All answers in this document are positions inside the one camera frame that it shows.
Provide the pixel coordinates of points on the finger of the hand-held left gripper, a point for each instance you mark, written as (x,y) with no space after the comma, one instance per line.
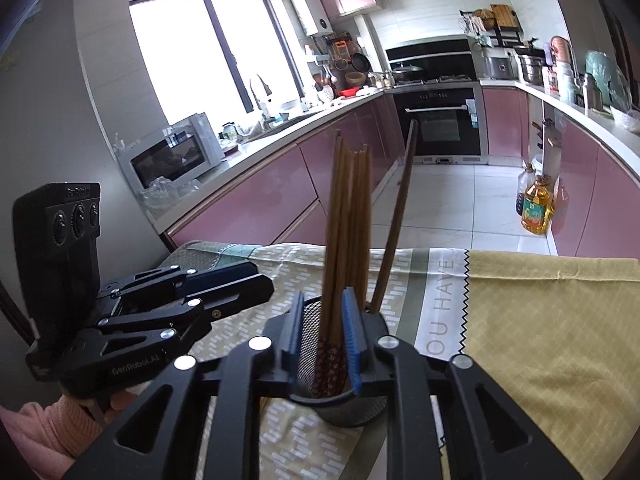
(225,274)
(235,295)

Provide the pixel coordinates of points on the dark cooking oil bottle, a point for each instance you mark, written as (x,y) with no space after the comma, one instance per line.
(524,190)

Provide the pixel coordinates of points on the stainless steel kettle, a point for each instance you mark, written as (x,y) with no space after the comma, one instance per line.
(590,92)

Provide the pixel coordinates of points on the person's left hand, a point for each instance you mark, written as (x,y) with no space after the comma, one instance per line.
(120,405)

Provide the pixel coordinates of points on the black range hood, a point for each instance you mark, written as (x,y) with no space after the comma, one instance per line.
(430,55)

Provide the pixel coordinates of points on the teal covered appliance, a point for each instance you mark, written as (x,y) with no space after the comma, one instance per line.
(607,80)

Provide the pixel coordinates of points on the hanging pans and strainers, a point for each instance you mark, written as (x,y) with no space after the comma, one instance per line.
(350,62)

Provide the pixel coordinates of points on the patterned tablecloth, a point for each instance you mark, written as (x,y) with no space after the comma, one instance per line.
(525,335)

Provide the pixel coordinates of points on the stainless steel pot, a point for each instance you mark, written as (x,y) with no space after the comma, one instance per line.
(531,70)

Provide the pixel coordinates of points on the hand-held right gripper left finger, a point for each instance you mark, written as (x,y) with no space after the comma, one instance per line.
(295,340)

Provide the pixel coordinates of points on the black wall rack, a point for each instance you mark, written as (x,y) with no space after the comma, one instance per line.
(492,25)

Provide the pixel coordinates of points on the pink cabinet run with shelf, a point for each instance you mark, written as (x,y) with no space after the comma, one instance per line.
(595,175)

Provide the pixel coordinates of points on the pink thermos jug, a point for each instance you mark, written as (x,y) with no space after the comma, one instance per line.
(561,50)

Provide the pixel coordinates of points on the black mesh utensil holder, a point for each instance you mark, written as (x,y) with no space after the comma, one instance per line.
(345,412)

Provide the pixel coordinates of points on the clear plastic bag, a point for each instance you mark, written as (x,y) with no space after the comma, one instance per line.
(167,192)

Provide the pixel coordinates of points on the white water heater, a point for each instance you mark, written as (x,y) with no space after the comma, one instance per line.
(311,12)

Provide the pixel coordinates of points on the gas stove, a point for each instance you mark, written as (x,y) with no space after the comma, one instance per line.
(450,79)

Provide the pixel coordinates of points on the white microwave oven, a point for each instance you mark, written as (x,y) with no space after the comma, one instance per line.
(170,155)

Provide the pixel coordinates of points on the pink cabinet run with sink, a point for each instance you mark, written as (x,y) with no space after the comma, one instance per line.
(280,185)

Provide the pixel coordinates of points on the wok with lid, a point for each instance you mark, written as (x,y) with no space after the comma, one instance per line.
(407,72)

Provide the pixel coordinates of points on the black built-in oven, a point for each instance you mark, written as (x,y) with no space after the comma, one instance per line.
(440,125)

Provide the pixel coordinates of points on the kitchen window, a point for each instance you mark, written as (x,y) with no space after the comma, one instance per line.
(200,55)

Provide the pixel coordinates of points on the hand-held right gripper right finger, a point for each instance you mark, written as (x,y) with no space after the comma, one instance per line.
(351,340)

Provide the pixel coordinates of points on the yellow cooking oil bottle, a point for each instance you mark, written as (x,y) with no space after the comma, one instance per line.
(536,207)

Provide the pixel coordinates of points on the kitchen faucet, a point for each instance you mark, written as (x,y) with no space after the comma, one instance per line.
(261,92)

